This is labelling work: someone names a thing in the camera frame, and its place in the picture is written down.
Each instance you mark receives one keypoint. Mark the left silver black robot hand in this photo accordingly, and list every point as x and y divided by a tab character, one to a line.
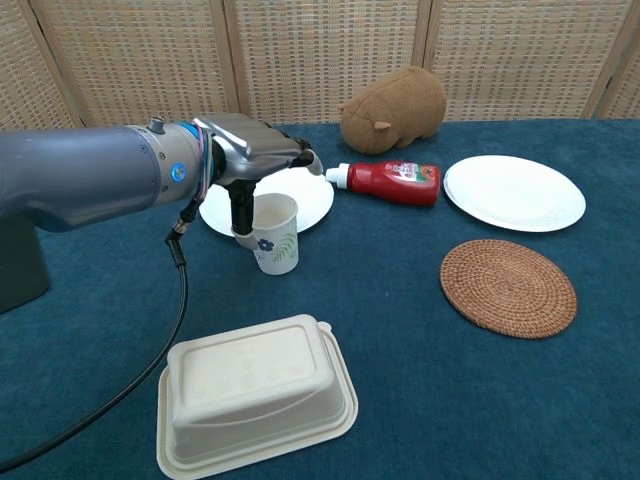
250	145

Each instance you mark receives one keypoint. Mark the white floral paper cup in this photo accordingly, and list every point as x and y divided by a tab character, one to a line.
280	235

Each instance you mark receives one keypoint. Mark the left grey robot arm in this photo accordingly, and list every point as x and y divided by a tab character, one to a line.
90	175

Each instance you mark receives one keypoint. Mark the white plate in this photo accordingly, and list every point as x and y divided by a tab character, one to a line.
515	195
312	200

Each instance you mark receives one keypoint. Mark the round brown woven coaster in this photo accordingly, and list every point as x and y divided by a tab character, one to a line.
507	290

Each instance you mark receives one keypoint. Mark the woven wooden folding screen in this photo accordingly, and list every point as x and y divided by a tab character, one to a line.
320	55

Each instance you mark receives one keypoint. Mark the brown plush capybara toy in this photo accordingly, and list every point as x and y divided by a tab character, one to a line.
395	110

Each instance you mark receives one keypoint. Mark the red ketchup bottle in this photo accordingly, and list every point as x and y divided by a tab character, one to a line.
395	182

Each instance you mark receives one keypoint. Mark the blue carpet table cloth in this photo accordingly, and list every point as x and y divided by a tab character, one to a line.
390	300

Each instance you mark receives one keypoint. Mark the beige pulp lunch box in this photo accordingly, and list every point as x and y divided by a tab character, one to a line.
250	395

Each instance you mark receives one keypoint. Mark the black rectangular mat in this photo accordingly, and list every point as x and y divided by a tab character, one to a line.
20	280

